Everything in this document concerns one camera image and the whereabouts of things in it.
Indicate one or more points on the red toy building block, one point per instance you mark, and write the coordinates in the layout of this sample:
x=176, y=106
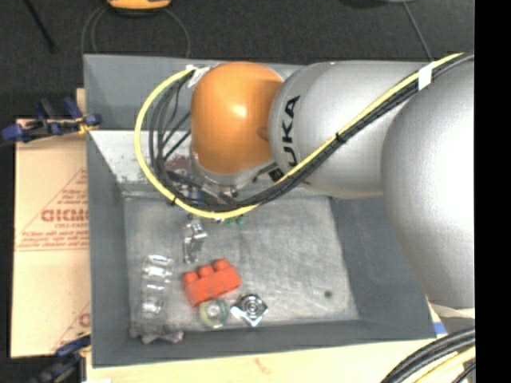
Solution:
x=211, y=283

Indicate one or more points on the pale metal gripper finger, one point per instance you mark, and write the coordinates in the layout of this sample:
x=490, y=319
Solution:
x=189, y=250
x=197, y=227

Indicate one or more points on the brown cardboard board, red print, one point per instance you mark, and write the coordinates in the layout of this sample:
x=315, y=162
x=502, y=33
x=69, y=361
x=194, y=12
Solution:
x=48, y=198

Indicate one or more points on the shiny silver square metal part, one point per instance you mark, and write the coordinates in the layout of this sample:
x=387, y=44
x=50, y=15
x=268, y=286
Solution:
x=250, y=309

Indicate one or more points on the small grey crumpled cloth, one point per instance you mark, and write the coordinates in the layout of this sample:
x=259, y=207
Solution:
x=157, y=335

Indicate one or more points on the black cylinder on white bracket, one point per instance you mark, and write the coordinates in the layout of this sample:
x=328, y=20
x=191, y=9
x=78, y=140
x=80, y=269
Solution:
x=276, y=174

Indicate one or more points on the clear plastic bottle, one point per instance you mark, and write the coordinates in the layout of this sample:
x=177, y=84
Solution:
x=156, y=283

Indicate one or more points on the grey metal bin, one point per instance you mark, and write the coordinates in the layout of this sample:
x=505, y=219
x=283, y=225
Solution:
x=287, y=253

